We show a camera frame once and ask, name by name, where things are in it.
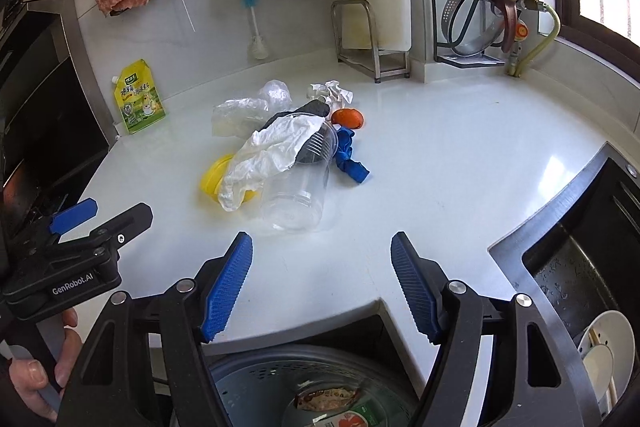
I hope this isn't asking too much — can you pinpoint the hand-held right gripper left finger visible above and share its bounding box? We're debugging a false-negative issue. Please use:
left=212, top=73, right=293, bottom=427
left=57, top=231, right=253, bottom=427

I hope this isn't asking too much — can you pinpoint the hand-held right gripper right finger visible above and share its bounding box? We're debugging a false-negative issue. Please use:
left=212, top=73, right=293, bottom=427
left=390, top=231, right=601, bottom=427

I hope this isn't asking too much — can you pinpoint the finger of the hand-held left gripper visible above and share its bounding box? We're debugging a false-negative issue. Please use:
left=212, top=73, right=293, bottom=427
left=56, top=202, right=154, bottom=254
left=46, top=198, right=99, bottom=237

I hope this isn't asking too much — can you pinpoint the yellow plastic lid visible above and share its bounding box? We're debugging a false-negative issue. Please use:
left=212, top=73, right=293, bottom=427
left=201, top=153, right=261, bottom=208

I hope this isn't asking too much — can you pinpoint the grey trash bin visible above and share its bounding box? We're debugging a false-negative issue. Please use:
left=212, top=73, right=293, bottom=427
left=170, top=344, right=426, bottom=427

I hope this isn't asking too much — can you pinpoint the clear plastic jar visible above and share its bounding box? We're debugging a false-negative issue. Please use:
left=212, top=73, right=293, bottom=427
left=260, top=159, right=332, bottom=235

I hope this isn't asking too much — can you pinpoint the blue glove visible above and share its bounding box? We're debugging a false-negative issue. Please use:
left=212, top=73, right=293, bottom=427
left=334, top=127, right=372, bottom=184

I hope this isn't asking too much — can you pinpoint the clear plastic bag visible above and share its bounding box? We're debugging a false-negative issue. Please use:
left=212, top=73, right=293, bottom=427
left=211, top=79, right=293, bottom=138

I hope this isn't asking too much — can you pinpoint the clear plastic cup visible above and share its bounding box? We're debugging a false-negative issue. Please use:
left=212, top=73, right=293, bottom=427
left=292, top=119, right=340, bottom=168

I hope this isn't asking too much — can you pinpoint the orange peel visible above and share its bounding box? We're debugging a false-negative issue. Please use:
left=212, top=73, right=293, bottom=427
left=331, top=108, right=365, bottom=128

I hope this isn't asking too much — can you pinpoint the person's left hand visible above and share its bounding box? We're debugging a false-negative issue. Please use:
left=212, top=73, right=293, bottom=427
left=7, top=307, right=83, bottom=425

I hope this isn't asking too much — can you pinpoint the black built-in oven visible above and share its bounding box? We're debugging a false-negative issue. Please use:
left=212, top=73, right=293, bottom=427
left=0, top=0, right=112, bottom=238

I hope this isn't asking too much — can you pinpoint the yellow seasoning pouch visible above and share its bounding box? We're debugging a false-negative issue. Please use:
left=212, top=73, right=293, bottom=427
left=110, top=59, right=167, bottom=135

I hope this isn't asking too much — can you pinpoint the snack wrapper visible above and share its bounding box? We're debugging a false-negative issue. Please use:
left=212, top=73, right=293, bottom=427
left=294, top=386, right=362, bottom=414

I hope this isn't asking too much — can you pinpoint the steel sink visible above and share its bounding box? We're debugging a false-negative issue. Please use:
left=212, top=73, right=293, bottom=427
left=489, top=142, right=640, bottom=427

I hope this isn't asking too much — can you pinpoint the white bowl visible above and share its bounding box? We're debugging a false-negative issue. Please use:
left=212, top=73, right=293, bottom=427
left=572, top=309, right=636, bottom=410

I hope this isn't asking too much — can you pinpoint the dark grey cloth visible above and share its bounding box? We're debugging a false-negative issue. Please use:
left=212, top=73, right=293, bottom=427
left=262, top=99, right=332, bottom=162

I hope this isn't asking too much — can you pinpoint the crumpled printed paper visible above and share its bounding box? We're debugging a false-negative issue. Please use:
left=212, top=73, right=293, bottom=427
left=306, top=80, right=354, bottom=105

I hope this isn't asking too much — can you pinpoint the white bottle brush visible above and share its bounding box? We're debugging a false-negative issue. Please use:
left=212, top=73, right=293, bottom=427
left=242, top=0, right=271, bottom=60

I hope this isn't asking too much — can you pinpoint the metal cutting board rack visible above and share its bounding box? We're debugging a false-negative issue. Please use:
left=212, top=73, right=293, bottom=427
left=330, top=0, right=412, bottom=84

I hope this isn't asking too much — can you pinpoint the black lid rack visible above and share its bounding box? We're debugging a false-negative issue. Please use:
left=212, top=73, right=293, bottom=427
left=430, top=0, right=506, bottom=66

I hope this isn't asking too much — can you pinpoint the yellow gas hose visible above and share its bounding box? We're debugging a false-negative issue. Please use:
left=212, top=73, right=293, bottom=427
left=509, top=4, right=561, bottom=78

